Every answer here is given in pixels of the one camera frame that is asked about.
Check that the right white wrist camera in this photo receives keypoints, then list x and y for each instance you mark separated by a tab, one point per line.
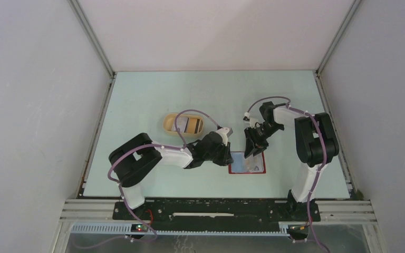
250	122

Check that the aluminium frame rail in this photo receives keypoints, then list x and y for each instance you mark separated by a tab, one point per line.
332	212

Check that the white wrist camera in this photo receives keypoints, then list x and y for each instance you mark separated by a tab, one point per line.
250	122
224	132

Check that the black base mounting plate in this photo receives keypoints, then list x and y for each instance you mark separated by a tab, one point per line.
219	214

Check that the red card holder wallet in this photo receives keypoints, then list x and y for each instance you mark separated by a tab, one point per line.
237	166

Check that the white numbered card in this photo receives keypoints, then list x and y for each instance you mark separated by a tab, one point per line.
257	165

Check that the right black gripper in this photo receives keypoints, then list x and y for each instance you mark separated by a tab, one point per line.
253	146

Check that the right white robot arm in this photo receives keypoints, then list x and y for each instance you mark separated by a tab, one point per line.
315	141

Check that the beige oval tray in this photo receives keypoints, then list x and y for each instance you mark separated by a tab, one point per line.
190	125

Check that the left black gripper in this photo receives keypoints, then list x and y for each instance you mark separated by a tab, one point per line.
226	158

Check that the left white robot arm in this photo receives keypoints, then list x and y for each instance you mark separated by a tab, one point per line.
131	162

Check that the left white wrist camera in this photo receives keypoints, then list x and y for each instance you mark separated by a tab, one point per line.
224	132

